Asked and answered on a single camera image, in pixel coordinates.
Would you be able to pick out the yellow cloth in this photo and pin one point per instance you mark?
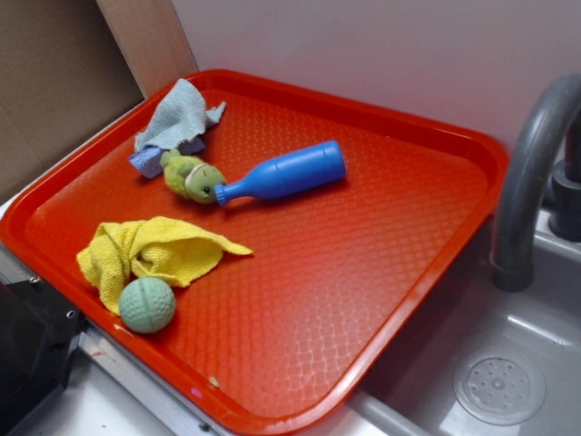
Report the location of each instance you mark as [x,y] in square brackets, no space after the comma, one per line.
[171,250]

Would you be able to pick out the red plastic tray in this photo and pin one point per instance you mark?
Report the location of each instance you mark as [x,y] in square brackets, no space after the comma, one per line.
[270,343]

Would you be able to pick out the wooden board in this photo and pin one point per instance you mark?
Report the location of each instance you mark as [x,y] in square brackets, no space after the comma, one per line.
[152,41]

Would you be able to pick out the grey toy faucet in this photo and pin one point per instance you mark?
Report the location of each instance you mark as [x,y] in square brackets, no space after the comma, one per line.
[540,146]

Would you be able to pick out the green dimpled ball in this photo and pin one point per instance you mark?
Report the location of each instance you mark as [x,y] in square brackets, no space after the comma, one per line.
[147,305]

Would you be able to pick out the light blue cloth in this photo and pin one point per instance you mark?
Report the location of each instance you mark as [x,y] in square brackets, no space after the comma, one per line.
[180,117]

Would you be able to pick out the blue plastic bottle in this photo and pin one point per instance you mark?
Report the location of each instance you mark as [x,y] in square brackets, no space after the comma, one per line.
[288,174]

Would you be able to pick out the green plush toy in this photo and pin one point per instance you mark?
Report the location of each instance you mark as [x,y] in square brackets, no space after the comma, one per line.
[191,177]

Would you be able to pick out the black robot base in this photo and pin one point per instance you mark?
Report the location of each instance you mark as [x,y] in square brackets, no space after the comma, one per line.
[40,331]

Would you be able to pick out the sink drain strainer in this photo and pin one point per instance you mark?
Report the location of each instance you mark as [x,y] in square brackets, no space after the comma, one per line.
[499,386]

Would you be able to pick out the dark grey faucet knob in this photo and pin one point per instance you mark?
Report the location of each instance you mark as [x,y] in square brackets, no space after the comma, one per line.
[564,221]

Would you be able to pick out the grey toy sink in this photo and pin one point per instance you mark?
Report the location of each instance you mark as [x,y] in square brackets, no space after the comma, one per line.
[409,390]

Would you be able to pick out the blue sponge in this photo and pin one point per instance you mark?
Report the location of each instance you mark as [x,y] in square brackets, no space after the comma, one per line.
[147,155]

